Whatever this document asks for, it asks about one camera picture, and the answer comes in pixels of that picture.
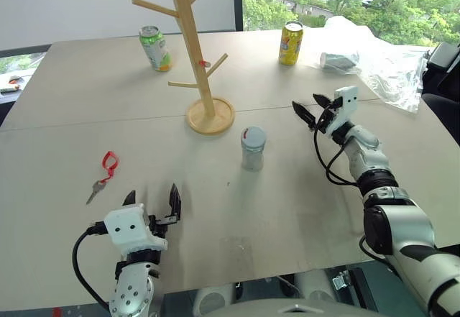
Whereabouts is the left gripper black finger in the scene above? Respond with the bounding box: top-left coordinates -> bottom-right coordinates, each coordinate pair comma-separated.
121,189 -> 137,208
167,183 -> 183,221

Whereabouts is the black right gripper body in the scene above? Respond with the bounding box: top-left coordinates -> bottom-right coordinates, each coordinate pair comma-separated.
316,98 -> 343,134

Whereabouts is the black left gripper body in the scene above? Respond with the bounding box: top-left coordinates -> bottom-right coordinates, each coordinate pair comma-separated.
147,213 -> 181,239

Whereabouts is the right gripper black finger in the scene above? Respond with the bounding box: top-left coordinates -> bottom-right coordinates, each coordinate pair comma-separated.
312,93 -> 336,110
291,100 -> 318,132

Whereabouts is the glass jar with white lid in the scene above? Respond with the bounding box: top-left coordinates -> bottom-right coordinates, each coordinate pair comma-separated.
240,126 -> 267,172

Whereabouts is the yellow drink can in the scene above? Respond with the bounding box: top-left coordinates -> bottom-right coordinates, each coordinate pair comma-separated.
278,20 -> 304,67

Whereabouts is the clear plastic bag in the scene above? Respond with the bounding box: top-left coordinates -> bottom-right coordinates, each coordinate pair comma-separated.
311,15 -> 431,116

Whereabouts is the black chair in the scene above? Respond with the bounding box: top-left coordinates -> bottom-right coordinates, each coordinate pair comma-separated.
420,41 -> 460,133

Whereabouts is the wooden peg tree stand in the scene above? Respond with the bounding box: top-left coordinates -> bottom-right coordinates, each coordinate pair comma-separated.
131,0 -> 236,136

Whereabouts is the silver robot torso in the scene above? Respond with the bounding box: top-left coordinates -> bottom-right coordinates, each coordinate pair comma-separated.
193,270 -> 360,317

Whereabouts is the green drink can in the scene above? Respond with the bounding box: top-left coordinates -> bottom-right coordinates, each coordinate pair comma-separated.
139,25 -> 173,73

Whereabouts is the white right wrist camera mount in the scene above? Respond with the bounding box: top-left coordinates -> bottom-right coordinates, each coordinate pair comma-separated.
324,86 -> 360,135

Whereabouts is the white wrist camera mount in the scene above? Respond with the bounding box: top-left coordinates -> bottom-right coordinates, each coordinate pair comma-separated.
324,86 -> 360,135
103,203 -> 169,255

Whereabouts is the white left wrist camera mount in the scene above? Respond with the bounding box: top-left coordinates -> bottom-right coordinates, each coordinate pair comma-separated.
103,203 -> 169,255

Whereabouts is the silver key with red strap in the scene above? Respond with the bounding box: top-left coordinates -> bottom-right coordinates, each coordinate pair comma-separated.
85,150 -> 121,206

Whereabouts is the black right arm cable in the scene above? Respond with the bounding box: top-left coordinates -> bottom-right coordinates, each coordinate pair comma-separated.
313,125 -> 361,188

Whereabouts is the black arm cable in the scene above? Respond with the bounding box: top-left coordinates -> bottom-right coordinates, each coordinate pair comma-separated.
71,222 -> 110,312
313,125 -> 361,188

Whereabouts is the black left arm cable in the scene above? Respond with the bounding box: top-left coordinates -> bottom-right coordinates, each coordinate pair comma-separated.
71,222 -> 110,312

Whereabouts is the dark window frame post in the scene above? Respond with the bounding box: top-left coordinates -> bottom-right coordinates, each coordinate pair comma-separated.
232,0 -> 244,32

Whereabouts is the metal latch bracket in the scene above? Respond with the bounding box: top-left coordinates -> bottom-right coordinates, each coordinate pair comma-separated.
332,274 -> 351,292

